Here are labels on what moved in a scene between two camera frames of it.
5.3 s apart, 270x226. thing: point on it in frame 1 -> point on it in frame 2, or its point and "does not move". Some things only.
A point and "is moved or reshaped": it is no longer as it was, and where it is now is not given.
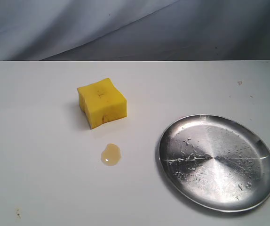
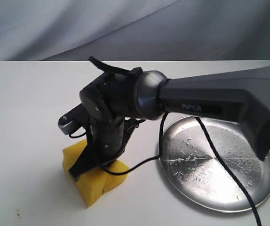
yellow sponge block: (102, 102) is moved or reshaped
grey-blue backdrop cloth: (135, 30) does not move
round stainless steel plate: (217, 163) does not move
